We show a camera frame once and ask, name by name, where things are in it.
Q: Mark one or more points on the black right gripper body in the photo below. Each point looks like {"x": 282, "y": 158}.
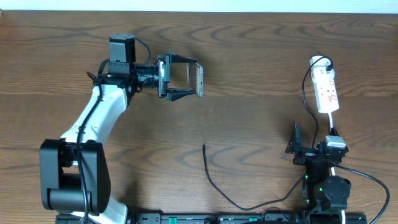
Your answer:
{"x": 305, "y": 156}

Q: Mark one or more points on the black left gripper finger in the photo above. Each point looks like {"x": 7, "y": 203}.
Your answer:
{"x": 174, "y": 94}
{"x": 175, "y": 58}

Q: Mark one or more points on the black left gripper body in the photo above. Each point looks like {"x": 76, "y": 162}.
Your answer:
{"x": 153, "y": 76}

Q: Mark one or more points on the white power strip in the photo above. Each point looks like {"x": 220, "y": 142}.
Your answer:
{"x": 325, "y": 90}

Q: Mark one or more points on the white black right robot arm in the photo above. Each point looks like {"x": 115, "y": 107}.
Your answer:
{"x": 325, "y": 192}

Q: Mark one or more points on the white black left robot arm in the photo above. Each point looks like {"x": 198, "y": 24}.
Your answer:
{"x": 74, "y": 175}

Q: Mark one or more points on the white usb wall charger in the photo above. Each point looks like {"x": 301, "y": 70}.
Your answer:
{"x": 323, "y": 65}

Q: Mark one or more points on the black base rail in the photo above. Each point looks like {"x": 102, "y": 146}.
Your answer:
{"x": 273, "y": 217}

